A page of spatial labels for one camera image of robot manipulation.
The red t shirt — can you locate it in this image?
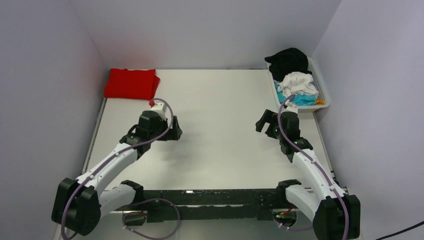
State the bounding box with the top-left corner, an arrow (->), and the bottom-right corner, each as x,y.
103,68 -> 161,100

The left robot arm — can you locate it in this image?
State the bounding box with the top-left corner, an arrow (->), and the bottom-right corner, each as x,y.
51,110 -> 183,240

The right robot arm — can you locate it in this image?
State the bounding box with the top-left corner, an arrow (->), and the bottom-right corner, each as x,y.
255,109 -> 361,240

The turquoise t shirt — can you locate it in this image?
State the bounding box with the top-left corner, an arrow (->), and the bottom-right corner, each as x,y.
274,82 -> 317,106

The white t shirt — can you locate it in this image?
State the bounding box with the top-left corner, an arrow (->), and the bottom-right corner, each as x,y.
276,71 -> 319,100

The black t shirt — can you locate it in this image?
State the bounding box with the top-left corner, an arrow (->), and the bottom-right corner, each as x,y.
264,47 -> 312,82

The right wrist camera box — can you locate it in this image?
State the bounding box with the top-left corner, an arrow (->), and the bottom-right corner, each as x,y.
284,102 -> 299,114

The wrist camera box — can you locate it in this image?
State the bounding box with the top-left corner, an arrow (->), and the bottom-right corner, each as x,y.
149,100 -> 168,120
284,102 -> 299,114

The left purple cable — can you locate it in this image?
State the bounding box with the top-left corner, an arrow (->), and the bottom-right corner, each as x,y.
60,97 -> 181,240

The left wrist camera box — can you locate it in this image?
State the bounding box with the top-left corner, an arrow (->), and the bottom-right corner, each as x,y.
149,100 -> 168,120

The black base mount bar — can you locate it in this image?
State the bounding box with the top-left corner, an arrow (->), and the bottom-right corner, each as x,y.
110,187 -> 311,223

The black floor cable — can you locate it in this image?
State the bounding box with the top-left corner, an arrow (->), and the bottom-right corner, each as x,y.
375,220 -> 424,240

